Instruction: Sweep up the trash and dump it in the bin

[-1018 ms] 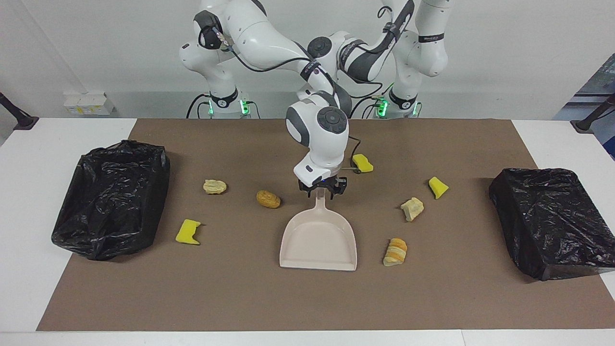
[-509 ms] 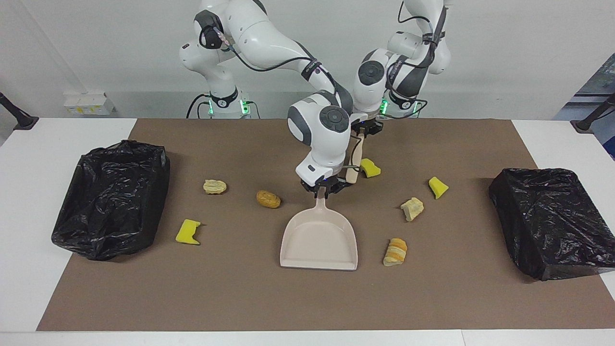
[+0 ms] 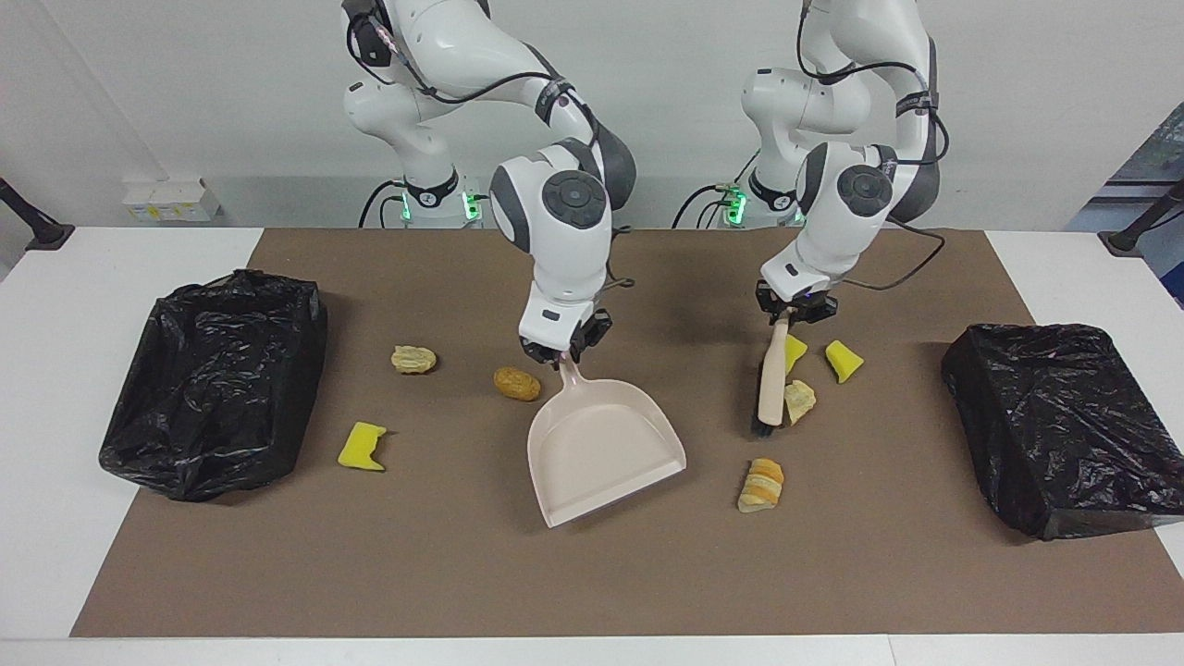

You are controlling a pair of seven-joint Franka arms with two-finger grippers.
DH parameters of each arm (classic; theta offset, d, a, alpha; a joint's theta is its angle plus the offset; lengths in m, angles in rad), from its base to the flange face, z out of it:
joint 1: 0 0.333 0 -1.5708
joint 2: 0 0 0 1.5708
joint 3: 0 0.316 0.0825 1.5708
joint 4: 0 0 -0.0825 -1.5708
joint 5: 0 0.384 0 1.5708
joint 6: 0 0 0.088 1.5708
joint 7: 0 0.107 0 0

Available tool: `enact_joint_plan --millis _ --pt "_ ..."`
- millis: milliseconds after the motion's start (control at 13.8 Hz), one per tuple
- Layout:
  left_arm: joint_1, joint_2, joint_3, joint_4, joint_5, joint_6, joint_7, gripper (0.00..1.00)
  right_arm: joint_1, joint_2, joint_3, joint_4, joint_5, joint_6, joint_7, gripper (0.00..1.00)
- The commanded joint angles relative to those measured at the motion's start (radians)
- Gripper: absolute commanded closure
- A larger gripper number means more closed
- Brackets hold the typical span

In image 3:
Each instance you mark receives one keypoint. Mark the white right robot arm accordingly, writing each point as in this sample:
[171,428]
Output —
[555,250]

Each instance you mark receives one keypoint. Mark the white wall box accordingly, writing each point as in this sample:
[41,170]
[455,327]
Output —
[171,201]

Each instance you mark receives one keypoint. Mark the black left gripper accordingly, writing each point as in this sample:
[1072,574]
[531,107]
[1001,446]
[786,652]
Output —
[797,305]

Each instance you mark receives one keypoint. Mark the beige hand brush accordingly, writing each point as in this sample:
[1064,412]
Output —
[770,384]

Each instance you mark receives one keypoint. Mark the brown table mat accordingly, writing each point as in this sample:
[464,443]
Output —
[462,573]

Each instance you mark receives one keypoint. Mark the pale bread piece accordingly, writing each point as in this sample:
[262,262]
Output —
[413,360]

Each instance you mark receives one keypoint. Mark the pale crusty bread chunk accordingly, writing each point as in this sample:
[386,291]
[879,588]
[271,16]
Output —
[800,400]

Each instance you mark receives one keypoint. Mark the brown oval bun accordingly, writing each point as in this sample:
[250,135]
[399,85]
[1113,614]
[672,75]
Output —
[516,384]

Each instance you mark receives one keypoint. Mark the yellow curved sponge piece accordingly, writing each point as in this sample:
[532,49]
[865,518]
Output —
[796,351]

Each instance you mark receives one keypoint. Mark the beige plastic dustpan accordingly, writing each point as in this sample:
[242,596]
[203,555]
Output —
[597,453]

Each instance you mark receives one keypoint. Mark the yellow wedge sponge piece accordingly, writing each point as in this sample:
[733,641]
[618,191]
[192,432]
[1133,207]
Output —
[844,361]

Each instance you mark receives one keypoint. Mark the boxy bin with black bag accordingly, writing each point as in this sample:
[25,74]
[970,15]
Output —
[1064,425]

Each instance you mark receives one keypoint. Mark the striped croissant piece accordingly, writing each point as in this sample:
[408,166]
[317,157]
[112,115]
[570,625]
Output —
[761,486]

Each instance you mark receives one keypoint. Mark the open bin with crumpled black bag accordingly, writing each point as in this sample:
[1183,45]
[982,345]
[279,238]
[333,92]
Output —
[213,388]

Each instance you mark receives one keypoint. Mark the yellow notched sponge piece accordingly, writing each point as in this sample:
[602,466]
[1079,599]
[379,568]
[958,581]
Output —
[359,449]

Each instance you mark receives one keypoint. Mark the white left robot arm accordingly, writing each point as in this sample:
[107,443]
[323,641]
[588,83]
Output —
[837,231]

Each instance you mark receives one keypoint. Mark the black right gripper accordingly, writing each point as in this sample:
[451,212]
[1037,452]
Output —
[575,342]

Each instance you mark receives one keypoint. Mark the black stand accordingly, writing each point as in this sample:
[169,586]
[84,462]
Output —
[1142,227]
[32,227]

